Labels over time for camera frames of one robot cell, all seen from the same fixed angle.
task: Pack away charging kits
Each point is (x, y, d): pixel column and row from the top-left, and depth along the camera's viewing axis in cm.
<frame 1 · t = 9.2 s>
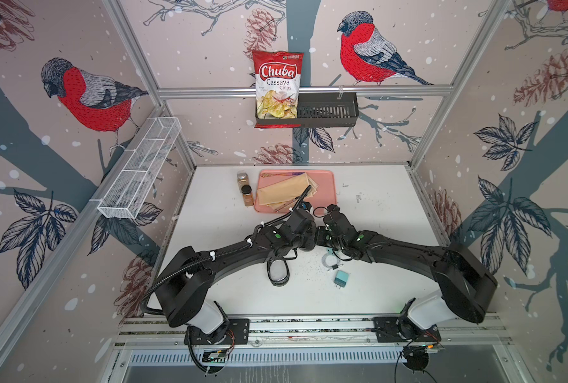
left hand: (318, 230, 83), fingers closed
right hand: (311, 232, 87), fingers closed
pink plastic tray: (325, 195, 109), point 2 cm above the table
brown spice bottle black cap: (247, 196, 103), point 7 cm above the table
tan spice jar: (242, 179, 106), point 9 cm above the table

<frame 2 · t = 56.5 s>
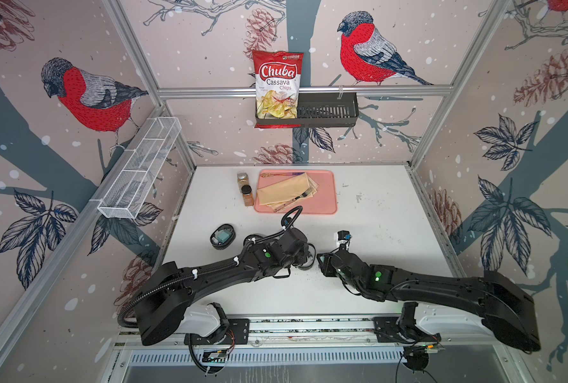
left hand: (310, 246, 81), fingers closed
right hand: (319, 257, 81), fingers open
the named things where they were.

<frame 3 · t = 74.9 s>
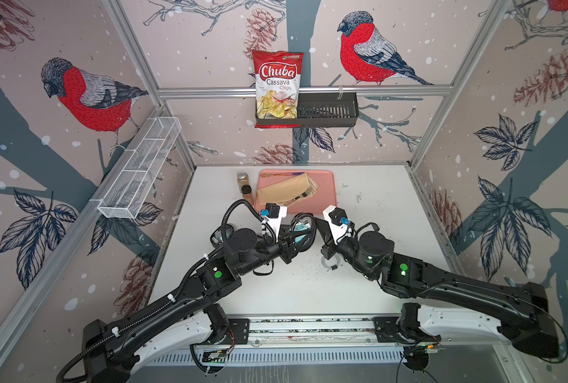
left hand: (312, 231, 62), fingers open
right hand: (315, 217, 64), fingers closed
the named things where they were.

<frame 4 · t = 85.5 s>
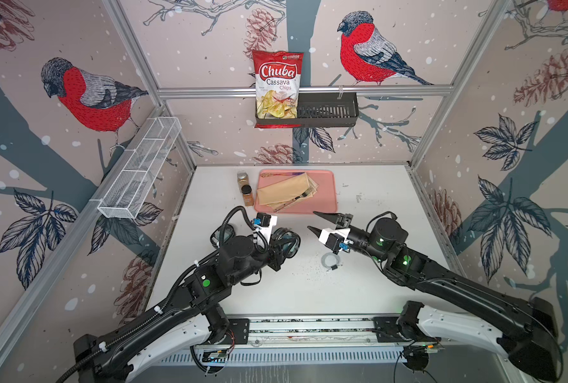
left hand: (295, 236, 66), fingers open
right hand: (315, 213, 64), fingers open
the named things where they were.

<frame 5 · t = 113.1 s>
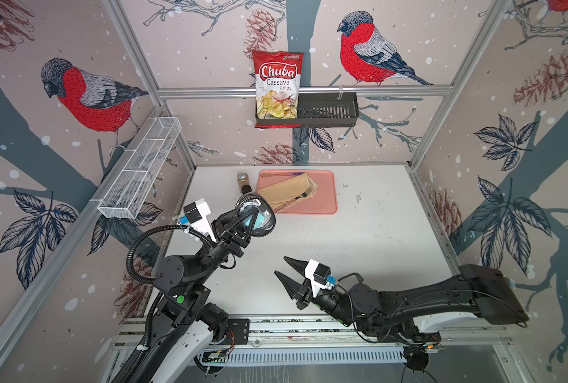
left hand: (258, 207, 51), fingers open
right hand: (283, 264, 57), fingers open
